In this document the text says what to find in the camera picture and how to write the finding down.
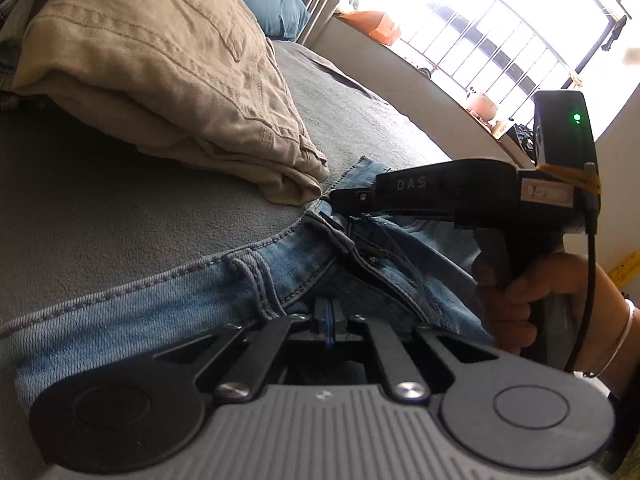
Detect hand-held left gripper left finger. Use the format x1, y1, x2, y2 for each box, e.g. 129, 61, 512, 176
152, 298, 329, 404

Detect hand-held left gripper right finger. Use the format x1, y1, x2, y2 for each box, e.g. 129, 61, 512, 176
328, 298, 501, 406

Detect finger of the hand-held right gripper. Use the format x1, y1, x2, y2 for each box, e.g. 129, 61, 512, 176
327, 182, 378, 217

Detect blue jeans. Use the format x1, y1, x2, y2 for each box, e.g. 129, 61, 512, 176
0, 155, 501, 411

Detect person's right forearm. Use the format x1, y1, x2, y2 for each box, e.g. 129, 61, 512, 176
597, 280, 640, 401

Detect person's right hand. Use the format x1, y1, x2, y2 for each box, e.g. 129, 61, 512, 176
472, 251, 628, 377

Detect box with dark shoes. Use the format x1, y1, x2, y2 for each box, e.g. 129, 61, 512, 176
500, 122, 538, 166

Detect terracotta pot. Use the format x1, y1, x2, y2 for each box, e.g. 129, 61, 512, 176
465, 91, 498, 121

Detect metal window grille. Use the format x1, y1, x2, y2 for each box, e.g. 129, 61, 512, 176
400, 0, 628, 126

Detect orange bag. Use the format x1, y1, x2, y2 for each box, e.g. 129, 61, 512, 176
345, 10, 402, 46

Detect dark hanging clothing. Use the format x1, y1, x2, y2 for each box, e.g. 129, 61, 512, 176
601, 15, 628, 52

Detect folded beige pants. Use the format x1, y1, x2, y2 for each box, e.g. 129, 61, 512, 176
10, 0, 331, 206

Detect plaid shirt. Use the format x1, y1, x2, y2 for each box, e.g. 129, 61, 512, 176
0, 0, 56, 111

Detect black cable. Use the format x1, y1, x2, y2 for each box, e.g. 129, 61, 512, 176
565, 162, 599, 374

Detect white bracelet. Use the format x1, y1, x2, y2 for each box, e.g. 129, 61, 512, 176
582, 299, 638, 379

